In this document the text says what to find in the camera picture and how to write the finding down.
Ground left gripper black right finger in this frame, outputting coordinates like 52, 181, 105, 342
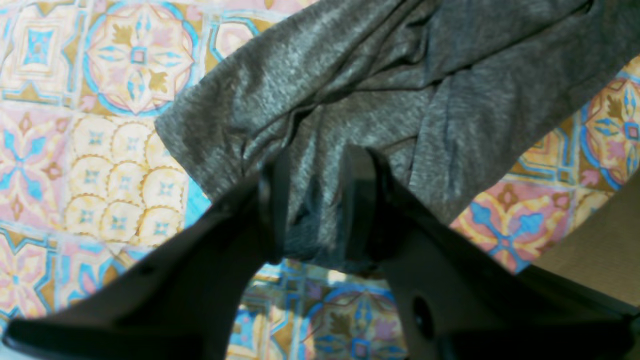
341, 145, 639, 360

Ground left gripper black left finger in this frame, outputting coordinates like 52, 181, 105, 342
2, 151, 290, 360

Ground grey t-shirt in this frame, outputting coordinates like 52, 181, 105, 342
154, 0, 639, 273

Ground patterned tile tablecloth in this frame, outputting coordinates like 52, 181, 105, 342
1, 0, 639, 360

